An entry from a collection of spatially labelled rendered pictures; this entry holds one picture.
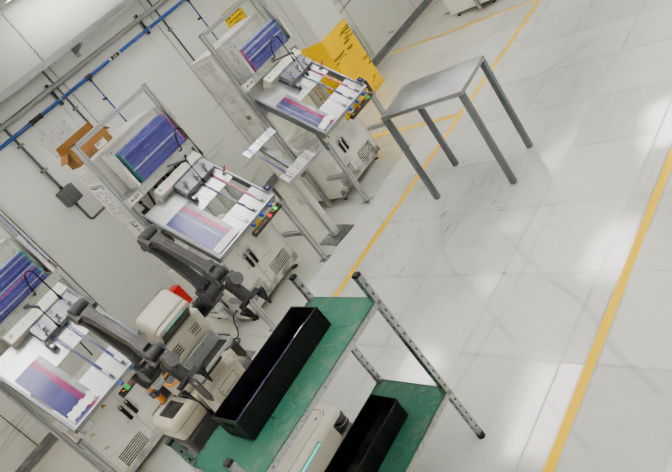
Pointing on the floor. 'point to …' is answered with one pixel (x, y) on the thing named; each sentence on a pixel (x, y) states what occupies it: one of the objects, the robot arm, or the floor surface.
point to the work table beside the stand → (424, 92)
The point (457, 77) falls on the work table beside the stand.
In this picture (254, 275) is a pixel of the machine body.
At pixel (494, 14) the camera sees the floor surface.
